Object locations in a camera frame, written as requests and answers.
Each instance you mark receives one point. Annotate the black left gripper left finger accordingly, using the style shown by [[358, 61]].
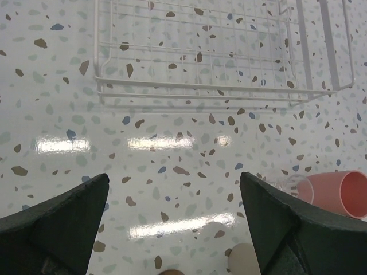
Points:
[[56, 236]]

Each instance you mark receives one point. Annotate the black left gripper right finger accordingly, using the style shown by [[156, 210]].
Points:
[[291, 236]]

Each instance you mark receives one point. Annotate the clear glass cup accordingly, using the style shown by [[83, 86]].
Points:
[[289, 186]]

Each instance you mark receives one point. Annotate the beige plastic cup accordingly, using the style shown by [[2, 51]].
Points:
[[242, 260]]

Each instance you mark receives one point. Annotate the red plastic cup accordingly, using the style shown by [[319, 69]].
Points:
[[340, 192]]

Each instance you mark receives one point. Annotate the steel cup brown band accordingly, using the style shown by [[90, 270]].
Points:
[[171, 272]]

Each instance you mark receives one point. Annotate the white wire dish rack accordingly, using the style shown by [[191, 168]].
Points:
[[289, 51]]

